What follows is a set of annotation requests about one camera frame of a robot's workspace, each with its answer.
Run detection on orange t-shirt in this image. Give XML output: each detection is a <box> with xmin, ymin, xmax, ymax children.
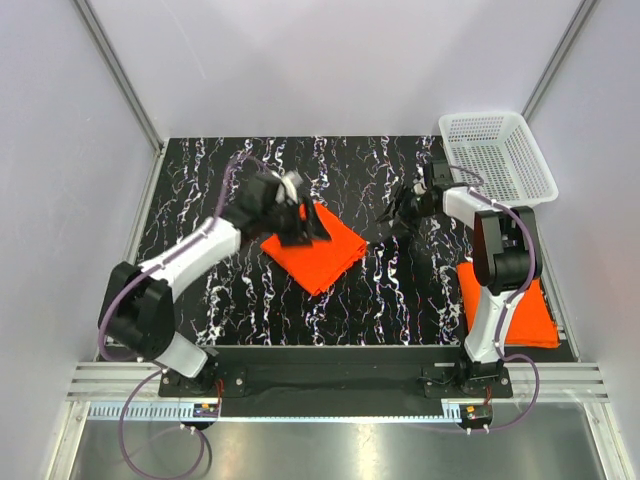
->
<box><xmin>456</xmin><ymin>262</ymin><xmax>560</xmax><ymax>349</ymax></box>
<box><xmin>261</xmin><ymin>203</ymin><xmax>367</xmax><ymax>296</ymax></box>

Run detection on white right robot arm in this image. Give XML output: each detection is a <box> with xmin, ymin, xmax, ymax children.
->
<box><xmin>376</xmin><ymin>162</ymin><xmax>542</xmax><ymax>397</ymax></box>

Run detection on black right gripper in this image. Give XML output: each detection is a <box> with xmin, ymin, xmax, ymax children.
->
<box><xmin>374</xmin><ymin>185</ymin><xmax>437</xmax><ymax>238</ymax></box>

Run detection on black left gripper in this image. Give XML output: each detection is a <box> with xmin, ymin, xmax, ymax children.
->
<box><xmin>262</xmin><ymin>195</ymin><xmax>331</xmax><ymax>248</ymax></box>

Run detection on white plastic mesh basket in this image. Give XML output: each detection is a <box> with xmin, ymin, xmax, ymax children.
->
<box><xmin>438</xmin><ymin>111</ymin><xmax>558</xmax><ymax>207</ymax></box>

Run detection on white slotted cable duct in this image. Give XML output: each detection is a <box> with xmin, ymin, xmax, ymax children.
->
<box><xmin>88</xmin><ymin>401</ymin><xmax>219</xmax><ymax>422</ymax></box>

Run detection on folded orange t-shirt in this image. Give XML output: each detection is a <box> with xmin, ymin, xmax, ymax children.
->
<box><xmin>456</xmin><ymin>262</ymin><xmax>560</xmax><ymax>349</ymax></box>

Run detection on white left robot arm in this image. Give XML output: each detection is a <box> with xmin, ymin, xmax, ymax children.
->
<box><xmin>98</xmin><ymin>170</ymin><xmax>331</xmax><ymax>396</ymax></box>

